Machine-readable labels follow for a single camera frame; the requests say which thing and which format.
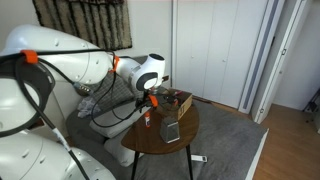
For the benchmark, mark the white closet doors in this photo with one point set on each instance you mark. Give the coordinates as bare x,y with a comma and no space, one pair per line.
215,42

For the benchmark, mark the orange capped glue stick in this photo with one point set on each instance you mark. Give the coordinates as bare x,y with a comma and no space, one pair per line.
147,119

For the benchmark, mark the black wire mesh basket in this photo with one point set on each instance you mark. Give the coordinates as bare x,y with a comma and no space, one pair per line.
169,130

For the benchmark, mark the cardboard box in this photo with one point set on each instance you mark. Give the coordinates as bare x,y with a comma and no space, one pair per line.
185,101

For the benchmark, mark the grey pillow far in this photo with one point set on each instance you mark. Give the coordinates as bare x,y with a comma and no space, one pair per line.
123,155

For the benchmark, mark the white remote control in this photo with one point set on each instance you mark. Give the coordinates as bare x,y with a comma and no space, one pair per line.
199,158

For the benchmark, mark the teal crumpled cloth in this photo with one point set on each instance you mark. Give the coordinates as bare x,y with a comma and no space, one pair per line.
87,107

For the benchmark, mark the grey pillow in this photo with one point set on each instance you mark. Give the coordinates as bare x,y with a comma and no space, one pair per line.
113,122
123,155

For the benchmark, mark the woven wall hanging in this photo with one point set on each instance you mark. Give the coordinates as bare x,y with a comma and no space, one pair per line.
104,23

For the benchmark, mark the grey pillow near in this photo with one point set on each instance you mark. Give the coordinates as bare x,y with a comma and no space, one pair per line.
113,122

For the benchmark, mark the plaid cushion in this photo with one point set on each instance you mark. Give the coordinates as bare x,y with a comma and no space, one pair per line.
111,91

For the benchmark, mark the dark wooden side table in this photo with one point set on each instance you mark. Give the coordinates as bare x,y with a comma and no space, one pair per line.
145,140

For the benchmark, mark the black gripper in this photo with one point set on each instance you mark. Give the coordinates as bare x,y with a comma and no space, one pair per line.
167,96

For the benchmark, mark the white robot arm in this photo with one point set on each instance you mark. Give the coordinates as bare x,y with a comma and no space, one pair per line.
33,60

